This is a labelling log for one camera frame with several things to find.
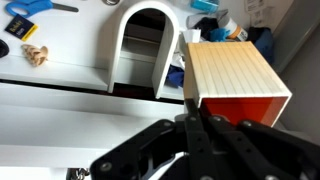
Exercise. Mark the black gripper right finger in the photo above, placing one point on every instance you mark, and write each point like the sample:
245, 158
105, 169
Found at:
266, 153

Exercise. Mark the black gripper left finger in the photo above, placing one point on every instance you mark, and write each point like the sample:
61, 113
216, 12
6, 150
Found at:
196, 150

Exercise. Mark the white U-shaped drawer divider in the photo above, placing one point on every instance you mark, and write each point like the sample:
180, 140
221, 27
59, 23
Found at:
116, 43

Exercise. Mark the white open drawer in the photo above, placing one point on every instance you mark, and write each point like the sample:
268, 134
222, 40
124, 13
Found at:
66, 33

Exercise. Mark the blue cloth piece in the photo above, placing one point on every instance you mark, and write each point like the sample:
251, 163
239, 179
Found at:
176, 76

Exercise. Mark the dark blue pouch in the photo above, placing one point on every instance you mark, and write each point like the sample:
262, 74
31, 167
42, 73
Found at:
265, 43

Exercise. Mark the crumpled white paper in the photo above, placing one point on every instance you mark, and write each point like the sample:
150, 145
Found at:
191, 36

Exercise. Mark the black hair clip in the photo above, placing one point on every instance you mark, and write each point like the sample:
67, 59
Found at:
78, 174

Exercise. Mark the black cloth item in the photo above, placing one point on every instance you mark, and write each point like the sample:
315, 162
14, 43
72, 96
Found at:
205, 26

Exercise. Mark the white bottle orange label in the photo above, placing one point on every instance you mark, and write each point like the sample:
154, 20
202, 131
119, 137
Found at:
231, 26

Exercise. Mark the printed white paper sheet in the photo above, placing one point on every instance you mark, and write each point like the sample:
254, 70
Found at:
266, 13

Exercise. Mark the small light blue container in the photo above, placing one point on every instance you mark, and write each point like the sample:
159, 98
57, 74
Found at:
205, 5

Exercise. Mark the beige hair claw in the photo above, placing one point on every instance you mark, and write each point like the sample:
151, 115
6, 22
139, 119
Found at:
35, 55

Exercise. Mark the black and yellow card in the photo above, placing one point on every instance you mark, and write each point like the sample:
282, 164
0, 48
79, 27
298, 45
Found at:
20, 28

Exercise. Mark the small black round object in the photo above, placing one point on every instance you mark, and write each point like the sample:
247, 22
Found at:
3, 48

